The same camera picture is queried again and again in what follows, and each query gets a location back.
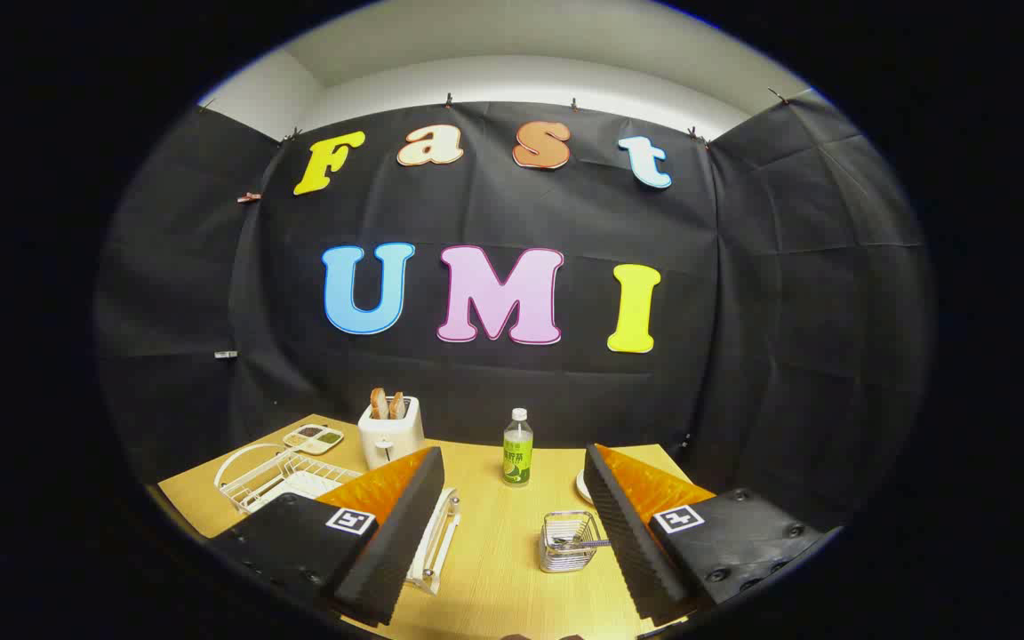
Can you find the black backdrop cloth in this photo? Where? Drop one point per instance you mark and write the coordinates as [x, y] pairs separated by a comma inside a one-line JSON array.
[[512, 382]]

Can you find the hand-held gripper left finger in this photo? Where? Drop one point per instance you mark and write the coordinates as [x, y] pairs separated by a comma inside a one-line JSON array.
[[396, 542]]

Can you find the toasted bread slice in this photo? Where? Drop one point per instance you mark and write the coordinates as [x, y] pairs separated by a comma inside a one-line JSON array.
[[397, 405], [378, 403]]

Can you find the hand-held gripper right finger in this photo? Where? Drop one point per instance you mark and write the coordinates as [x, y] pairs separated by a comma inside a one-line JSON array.
[[628, 533]]

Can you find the green label drink bottle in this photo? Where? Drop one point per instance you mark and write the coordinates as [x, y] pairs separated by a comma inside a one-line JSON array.
[[517, 458]]

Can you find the white toaster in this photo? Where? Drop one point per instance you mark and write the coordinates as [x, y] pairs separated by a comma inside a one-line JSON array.
[[392, 444]]

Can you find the small divided sauce dish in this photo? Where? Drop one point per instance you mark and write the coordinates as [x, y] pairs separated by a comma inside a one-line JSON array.
[[314, 437]]

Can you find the white round food dish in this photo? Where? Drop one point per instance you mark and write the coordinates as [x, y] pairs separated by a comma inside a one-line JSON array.
[[583, 487]]

